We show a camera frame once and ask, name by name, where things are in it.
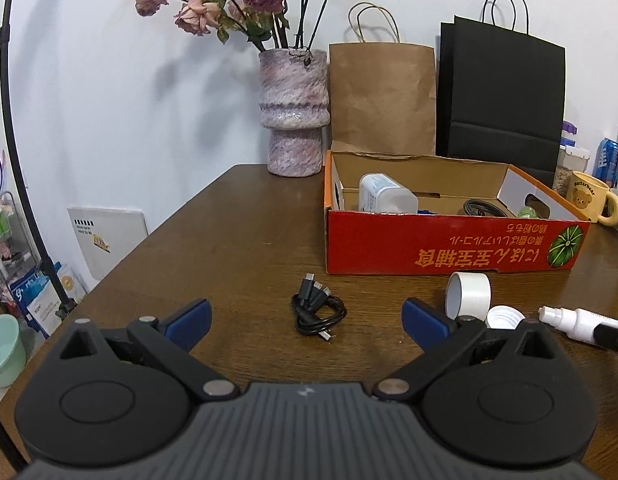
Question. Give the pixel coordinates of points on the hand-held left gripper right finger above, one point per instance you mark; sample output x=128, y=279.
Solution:
x=424, y=322

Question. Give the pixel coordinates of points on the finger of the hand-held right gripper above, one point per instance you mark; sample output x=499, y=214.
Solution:
x=614, y=340

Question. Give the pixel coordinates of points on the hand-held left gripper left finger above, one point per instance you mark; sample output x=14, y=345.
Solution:
x=191, y=322

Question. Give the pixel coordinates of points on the white spray bottle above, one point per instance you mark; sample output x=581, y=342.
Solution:
x=579, y=322

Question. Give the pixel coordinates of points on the orange cardboard box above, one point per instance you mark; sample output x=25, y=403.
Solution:
x=439, y=250

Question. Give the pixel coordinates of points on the white tape roll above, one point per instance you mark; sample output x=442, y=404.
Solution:
x=476, y=292

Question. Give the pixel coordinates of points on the white plastic cap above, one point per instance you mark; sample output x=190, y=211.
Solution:
x=504, y=315

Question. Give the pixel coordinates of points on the white flat board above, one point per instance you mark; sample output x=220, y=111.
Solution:
x=114, y=240

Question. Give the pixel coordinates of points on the white plastic bottle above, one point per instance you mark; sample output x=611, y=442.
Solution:
x=384, y=192

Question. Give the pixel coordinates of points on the yellow bear mug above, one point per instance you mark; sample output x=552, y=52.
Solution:
x=586, y=195

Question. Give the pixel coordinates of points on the small green object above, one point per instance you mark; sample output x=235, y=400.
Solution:
x=528, y=211

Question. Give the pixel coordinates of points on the blue white packets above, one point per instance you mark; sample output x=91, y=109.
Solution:
x=39, y=305

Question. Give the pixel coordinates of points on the blue drink can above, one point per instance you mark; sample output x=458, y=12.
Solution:
x=608, y=162

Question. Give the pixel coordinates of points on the white plastic food container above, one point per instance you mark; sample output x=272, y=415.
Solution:
x=571, y=157

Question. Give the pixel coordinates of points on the mint green cup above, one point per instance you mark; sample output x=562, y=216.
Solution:
x=4, y=350

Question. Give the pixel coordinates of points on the black stand leg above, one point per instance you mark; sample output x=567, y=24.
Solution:
x=1, y=440

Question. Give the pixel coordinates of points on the brown paper bag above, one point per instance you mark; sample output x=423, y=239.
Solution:
x=381, y=100

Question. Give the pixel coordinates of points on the black paper bag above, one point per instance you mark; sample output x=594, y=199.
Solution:
x=499, y=100

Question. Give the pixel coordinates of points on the pink mottled ceramic vase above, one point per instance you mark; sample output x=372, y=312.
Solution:
x=294, y=110

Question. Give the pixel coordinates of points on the black curved lamp stand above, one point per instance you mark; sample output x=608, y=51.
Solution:
x=4, y=60

